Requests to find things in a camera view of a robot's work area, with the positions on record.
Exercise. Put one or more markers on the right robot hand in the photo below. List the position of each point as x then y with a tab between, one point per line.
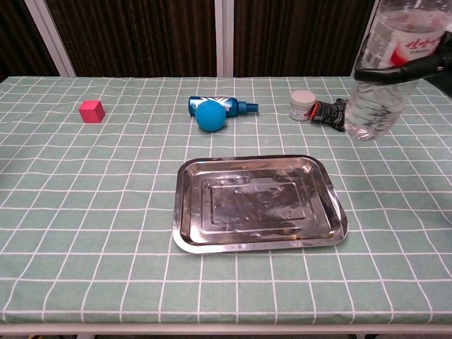
416	69

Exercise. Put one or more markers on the transparent water bottle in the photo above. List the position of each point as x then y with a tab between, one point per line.
385	81

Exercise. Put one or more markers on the blue spray bottle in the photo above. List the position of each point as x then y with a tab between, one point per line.
229	105

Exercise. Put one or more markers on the metal tray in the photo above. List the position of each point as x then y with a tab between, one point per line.
259	203

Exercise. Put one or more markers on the grey striped glove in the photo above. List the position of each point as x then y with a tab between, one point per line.
330	113

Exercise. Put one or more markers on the small white jar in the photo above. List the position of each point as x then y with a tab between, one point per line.
302	105

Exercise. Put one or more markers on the blue ball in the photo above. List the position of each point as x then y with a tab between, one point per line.
210	116

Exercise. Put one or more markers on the red cube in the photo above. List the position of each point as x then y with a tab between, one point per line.
92	111

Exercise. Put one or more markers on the green checkered tablecloth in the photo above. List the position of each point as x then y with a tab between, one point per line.
106	212

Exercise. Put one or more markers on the white partition post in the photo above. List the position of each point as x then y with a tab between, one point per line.
224	38
53	39

